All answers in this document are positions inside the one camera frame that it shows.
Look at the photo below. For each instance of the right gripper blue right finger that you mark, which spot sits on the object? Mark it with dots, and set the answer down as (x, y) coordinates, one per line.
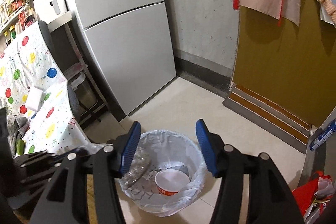
(270, 198)

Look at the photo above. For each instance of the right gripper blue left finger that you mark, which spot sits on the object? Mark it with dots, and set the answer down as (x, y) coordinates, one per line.
(64, 199)

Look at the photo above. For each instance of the grey knitted cloth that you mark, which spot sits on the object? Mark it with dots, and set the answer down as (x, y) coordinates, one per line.
(17, 127)

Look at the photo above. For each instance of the white foam sponge block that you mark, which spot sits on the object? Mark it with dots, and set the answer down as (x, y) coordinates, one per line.
(34, 99)

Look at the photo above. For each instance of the white instant noodle bowl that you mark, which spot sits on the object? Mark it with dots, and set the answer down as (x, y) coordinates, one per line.
(170, 181)

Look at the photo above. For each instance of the clear plastic packaging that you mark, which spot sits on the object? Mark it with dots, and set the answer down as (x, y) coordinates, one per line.
(139, 165)

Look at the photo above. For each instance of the trash bin with white bag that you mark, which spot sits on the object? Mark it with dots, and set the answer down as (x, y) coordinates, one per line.
(168, 150)

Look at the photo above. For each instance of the green cucumber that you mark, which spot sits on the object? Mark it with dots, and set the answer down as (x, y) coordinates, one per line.
(20, 147)

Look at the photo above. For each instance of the red plastic bag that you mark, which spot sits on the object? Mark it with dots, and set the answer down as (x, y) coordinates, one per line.
(313, 197)

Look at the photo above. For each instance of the grey office chair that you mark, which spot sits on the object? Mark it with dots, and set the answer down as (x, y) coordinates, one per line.
(64, 56)

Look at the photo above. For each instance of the blue white spray can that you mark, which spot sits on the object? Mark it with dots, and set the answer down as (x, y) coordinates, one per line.
(322, 137)

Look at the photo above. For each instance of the balloon print plastic cover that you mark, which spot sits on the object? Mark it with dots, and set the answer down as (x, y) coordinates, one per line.
(27, 63)

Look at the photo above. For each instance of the yellow wooden door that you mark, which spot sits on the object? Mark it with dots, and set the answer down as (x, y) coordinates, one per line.
(292, 66)

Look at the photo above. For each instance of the dark soy sauce bottle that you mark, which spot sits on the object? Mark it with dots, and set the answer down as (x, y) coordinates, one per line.
(7, 38)

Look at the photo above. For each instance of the yellow cap sauce bottle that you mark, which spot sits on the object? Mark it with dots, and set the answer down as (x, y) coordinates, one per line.
(12, 32)

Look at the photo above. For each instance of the silver refrigerator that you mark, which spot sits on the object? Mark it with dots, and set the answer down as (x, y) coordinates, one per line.
(128, 45)

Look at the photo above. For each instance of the metal wall shelf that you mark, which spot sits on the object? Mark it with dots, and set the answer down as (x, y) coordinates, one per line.
(11, 19)

